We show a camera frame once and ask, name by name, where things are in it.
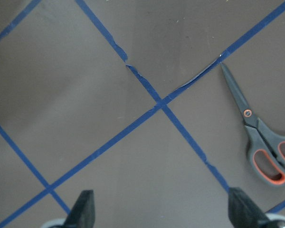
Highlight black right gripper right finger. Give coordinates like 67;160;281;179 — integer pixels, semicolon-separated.
228;187;267;228

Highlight grey orange scissors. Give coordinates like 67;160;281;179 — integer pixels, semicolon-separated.
220;63;285;187

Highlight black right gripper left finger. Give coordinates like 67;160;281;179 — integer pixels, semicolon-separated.
62;190;95;228

